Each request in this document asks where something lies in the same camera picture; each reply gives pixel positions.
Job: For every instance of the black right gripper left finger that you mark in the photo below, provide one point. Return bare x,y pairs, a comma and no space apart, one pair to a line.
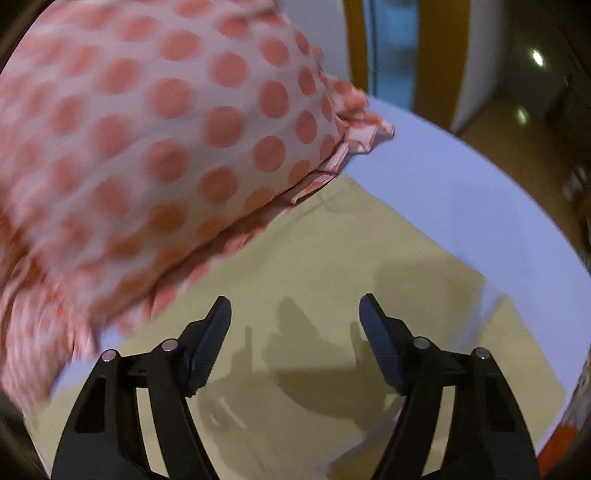
102,438

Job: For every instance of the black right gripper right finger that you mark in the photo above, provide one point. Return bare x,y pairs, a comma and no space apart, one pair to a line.
460,418

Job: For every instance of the khaki yellow pants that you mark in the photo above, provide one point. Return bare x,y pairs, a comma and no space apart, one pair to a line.
296,392

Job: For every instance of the white bed sheet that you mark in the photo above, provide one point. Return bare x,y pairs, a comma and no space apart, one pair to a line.
471,209

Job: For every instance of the pink polka dot pillow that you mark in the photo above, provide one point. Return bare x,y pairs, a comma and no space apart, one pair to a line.
140,140

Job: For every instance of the wooden door frame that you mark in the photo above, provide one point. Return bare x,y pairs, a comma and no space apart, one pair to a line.
443,38

